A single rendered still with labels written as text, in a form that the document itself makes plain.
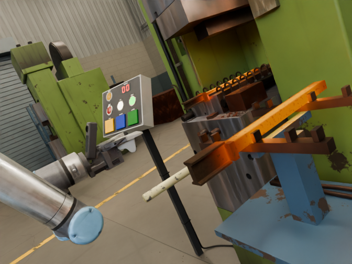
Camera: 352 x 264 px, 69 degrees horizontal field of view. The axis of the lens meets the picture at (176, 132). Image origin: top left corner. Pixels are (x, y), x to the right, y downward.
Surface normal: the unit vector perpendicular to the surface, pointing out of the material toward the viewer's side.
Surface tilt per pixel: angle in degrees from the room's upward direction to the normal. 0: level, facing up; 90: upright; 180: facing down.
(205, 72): 90
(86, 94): 90
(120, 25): 90
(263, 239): 0
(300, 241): 0
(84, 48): 90
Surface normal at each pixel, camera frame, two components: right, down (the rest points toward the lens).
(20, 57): 0.51, -0.04
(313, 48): -0.79, 0.43
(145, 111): 0.77, -0.20
